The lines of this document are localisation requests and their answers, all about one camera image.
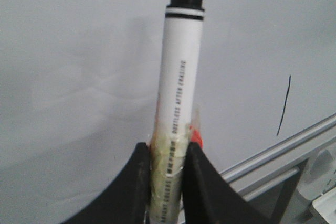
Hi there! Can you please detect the white whiteboard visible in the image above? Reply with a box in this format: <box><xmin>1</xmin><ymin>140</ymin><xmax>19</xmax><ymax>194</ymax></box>
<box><xmin>0</xmin><ymin>0</ymin><xmax>336</xmax><ymax>198</ymax></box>

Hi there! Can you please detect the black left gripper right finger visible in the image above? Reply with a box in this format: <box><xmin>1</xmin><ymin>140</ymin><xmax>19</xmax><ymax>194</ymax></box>
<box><xmin>182</xmin><ymin>142</ymin><xmax>271</xmax><ymax>223</ymax></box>

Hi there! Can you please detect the white whiteboard marker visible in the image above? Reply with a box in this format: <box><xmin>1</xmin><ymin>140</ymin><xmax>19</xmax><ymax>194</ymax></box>
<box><xmin>149</xmin><ymin>0</ymin><xmax>205</xmax><ymax>223</ymax></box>

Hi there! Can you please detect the white metal frame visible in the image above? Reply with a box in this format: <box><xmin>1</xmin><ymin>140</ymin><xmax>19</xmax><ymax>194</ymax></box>
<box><xmin>241</xmin><ymin>140</ymin><xmax>336</xmax><ymax>224</ymax></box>

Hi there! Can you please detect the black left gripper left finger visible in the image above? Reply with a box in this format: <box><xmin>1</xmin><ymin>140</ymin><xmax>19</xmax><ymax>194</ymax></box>
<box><xmin>64</xmin><ymin>142</ymin><xmax>150</xmax><ymax>223</ymax></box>

